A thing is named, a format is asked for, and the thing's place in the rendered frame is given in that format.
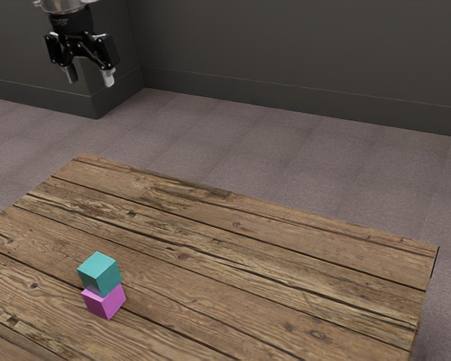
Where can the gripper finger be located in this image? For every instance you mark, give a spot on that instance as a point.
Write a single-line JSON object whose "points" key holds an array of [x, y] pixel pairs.
{"points": [[104, 52], [60, 56]]}

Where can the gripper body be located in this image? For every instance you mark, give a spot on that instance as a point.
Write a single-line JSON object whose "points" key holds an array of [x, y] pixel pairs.
{"points": [[70, 26]]}

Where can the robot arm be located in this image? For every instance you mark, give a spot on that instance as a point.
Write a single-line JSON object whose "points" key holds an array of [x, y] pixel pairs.
{"points": [[62, 4]]}

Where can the teal cube block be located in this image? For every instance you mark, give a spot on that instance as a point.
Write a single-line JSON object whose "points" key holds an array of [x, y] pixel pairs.
{"points": [[99, 272]]}

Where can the magenta cube block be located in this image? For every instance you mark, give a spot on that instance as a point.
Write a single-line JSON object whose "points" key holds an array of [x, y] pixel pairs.
{"points": [[104, 303]]}

